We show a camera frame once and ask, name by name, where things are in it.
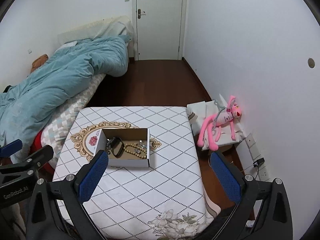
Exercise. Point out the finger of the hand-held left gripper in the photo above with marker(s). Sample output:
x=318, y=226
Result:
x=40, y=155
x=11, y=147

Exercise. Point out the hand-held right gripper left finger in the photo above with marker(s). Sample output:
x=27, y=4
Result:
x=92, y=177

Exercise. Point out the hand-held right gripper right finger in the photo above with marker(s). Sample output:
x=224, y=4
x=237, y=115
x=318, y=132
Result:
x=226, y=177

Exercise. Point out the black smart band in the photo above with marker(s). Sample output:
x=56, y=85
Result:
x=116, y=148

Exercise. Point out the cardboard box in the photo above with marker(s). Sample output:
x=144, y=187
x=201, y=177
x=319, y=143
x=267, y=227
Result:
x=130, y=161

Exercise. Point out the red blanket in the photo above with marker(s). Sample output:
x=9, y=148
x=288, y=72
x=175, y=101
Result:
x=37, y=142

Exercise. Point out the black charger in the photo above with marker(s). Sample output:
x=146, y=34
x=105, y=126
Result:
x=258, y=162

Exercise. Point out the dark grey fleece pants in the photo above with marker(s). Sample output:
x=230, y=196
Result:
x=225, y=225

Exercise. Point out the pink plush toy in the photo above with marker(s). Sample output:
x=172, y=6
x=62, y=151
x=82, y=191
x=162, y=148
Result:
x=222, y=120

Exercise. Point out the black cloth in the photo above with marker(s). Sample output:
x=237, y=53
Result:
x=6, y=89

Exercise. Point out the diamond patterned tablecloth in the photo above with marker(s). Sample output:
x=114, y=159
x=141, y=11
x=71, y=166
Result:
x=150, y=192

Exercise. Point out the checkered bed sheet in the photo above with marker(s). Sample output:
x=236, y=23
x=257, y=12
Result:
x=72, y=105

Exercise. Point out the white paper bag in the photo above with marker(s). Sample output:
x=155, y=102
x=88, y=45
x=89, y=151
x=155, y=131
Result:
x=200, y=110

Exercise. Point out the light blue duvet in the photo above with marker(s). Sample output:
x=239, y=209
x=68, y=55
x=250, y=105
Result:
x=62, y=77

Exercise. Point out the brown plush toy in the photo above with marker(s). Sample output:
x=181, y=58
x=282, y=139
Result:
x=38, y=61

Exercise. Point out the cream quilted pillow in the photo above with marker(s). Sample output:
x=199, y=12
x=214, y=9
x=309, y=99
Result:
x=100, y=28

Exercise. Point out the white door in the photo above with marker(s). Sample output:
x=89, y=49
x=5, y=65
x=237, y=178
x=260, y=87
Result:
x=160, y=17

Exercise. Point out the white wall socket plate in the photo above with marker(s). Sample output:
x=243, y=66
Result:
x=263, y=173
x=253, y=145

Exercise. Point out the round wall cap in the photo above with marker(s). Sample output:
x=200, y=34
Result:
x=310, y=62

